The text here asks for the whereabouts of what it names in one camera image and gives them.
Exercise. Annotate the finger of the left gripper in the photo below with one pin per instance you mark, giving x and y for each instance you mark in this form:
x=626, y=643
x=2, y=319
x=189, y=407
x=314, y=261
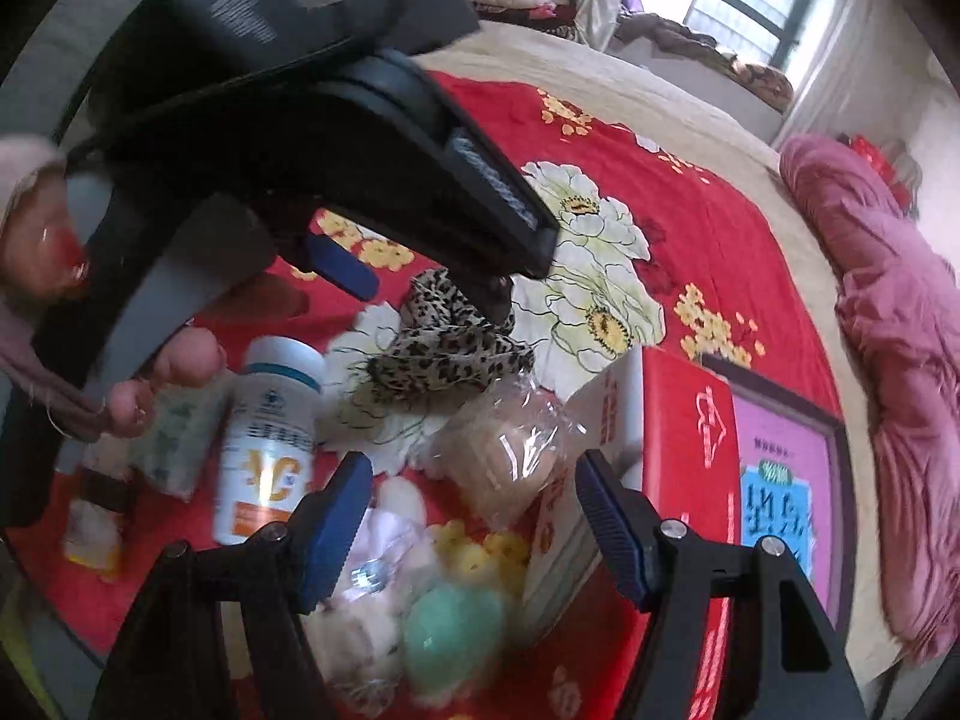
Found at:
x=341, y=268
x=407, y=161

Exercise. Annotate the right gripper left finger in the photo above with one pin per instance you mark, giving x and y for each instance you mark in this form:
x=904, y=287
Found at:
x=169, y=660

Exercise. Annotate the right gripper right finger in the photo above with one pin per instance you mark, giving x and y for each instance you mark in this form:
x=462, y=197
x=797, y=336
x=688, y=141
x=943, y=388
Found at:
x=784, y=658

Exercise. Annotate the teddy bear purple dress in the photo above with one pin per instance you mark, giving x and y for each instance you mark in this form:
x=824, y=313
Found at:
x=356, y=634

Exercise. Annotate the leopard print scrunchie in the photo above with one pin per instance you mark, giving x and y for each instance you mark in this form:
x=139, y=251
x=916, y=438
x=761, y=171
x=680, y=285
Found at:
x=443, y=342

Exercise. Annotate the yellow white snack packet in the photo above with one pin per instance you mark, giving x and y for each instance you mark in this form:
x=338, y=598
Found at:
x=94, y=534

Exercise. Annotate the green sponge egg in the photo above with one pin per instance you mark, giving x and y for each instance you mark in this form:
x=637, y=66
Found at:
x=451, y=641

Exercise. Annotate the bagged beige round puff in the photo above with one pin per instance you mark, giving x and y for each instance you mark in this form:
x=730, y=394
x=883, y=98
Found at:
x=502, y=449

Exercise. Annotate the person's left hand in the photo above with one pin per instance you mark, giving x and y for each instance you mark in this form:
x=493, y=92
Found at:
x=42, y=259

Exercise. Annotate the beige bed sheet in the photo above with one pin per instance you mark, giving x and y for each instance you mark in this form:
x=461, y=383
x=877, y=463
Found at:
x=620, y=93

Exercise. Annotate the white vitamin bottle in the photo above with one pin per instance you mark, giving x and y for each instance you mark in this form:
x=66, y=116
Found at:
x=270, y=438

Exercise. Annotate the small floral tissue pack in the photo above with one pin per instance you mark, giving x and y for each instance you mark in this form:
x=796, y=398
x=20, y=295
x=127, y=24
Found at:
x=171, y=454

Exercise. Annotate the red white cardboard box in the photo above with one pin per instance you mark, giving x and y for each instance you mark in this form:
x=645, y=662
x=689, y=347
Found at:
x=667, y=428

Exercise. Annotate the yellow fluffy pompom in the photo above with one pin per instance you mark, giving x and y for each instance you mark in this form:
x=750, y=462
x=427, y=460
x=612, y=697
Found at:
x=499, y=560

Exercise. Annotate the clothes on window sill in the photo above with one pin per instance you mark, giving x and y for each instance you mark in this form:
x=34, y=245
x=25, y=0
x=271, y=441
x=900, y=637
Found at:
x=677, y=40

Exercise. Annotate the red floral blanket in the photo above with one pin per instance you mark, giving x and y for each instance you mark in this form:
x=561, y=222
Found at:
x=699, y=248

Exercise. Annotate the pink crumpled duvet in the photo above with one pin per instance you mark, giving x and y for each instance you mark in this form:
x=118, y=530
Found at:
x=898, y=308

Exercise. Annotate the red bag on wall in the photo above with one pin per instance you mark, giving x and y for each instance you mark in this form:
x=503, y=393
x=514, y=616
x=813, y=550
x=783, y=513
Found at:
x=885, y=169

